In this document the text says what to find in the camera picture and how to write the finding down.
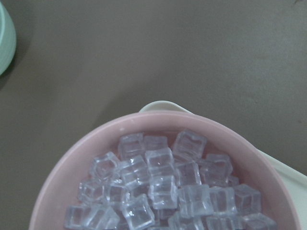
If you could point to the pile of clear ice cubes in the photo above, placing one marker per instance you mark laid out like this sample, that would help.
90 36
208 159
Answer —
151 185

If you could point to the pink bowl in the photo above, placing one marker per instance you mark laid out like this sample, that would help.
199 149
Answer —
284 189

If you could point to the mint green bowl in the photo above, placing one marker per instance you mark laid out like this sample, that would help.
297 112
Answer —
7 39

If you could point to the cream serving tray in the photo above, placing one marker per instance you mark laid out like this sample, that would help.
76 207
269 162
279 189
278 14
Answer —
280 137

